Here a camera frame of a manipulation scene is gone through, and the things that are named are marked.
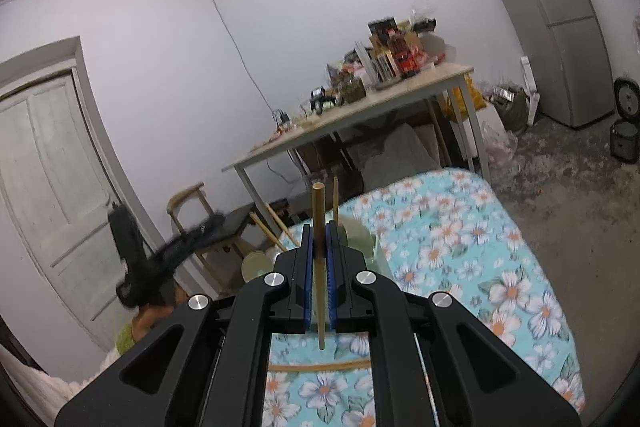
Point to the left green fuzzy sleeve forearm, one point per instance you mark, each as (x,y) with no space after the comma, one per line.
(48,394)

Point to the black rice cooker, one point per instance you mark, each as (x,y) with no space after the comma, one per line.
(624,132)

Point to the cream soup ladle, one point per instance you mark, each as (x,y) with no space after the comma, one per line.
(255,264)

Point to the grey refrigerator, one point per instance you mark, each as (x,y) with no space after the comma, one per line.
(566,50)

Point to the white pearlescent rice paddle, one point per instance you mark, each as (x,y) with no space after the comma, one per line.
(357,235)

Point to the red bottle pack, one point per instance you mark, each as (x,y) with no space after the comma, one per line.
(402,54)

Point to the long white-legged table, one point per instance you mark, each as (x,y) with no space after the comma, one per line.
(441,78)

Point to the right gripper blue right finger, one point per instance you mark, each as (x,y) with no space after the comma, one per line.
(333,272)

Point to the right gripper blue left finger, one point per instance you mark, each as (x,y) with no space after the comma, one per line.
(308,257)

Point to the person left hand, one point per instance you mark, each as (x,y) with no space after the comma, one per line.
(148,316)

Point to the green perforated utensil holder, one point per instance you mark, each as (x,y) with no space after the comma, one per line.
(377,262)

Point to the wooden chopstick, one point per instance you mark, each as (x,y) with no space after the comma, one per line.
(282,225)
(324,367)
(318,203)
(266,231)
(336,200)

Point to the white panel door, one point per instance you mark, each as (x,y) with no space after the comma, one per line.
(59,179)

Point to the wooden chair black seat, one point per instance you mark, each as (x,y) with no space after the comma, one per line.
(223,247)

